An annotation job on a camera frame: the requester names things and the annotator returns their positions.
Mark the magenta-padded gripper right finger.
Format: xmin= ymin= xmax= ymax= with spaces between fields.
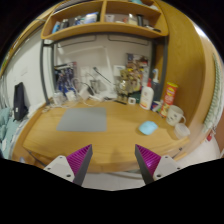
xmin=134 ymin=143 xmax=184 ymax=185

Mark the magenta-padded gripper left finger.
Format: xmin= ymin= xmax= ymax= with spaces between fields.
xmin=43 ymin=143 xmax=93 ymax=187

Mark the light blue computer mouse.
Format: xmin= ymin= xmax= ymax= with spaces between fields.
xmin=138 ymin=120 xmax=159 ymax=136

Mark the grey mouse pad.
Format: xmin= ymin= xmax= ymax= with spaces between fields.
xmin=55 ymin=106 xmax=108 ymax=133

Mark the clear plastic container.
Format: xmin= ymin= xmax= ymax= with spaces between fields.
xmin=173 ymin=122 xmax=191 ymax=140

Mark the white printed mug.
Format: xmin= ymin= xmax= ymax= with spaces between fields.
xmin=165 ymin=104 xmax=187 ymax=127

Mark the small blue box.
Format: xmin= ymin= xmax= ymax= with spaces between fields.
xmin=150 ymin=100 xmax=164 ymax=114

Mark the teal bedding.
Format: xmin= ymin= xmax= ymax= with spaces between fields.
xmin=0 ymin=106 xmax=21 ymax=158

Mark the clear glass jar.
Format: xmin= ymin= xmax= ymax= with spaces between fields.
xmin=52 ymin=91 xmax=64 ymax=104

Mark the red chips can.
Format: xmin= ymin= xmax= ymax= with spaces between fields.
xmin=159 ymin=81 xmax=179 ymax=118

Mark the white lotion bottle red pump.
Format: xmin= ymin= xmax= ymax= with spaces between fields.
xmin=139 ymin=78 xmax=155 ymax=111

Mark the white power strip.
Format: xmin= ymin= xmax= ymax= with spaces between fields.
xmin=88 ymin=93 xmax=106 ymax=103

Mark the black hanging bag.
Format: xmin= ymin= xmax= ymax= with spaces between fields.
xmin=12 ymin=81 xmax=30 ymax=122

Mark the blue spray bottle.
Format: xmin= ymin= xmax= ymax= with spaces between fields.
xmin=151 ymin=68 xmax=162 ymax=101

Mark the blue model kit box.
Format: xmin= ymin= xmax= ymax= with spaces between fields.
xmin=53 ymin=62 xmax=78 ymax=98

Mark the brown tree figurine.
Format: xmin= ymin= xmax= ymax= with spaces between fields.
xmin=115 ymin=69 xmax=134 ymax=101

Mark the white desk lamp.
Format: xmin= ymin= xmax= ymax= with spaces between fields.
xmin=54 ymin=44 xmax=116 ymax=101

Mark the wooden shelf unit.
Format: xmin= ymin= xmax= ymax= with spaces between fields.
xmin=40 ymin=0 xmax=169 ymax=43

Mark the wall picture collage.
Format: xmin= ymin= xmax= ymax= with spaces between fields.
xmin=125 ymin=52 xmax=150 ymax=94

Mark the white wall box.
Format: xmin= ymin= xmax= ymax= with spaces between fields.
xmin=113 ymin=64 xmax=127 ymax=78

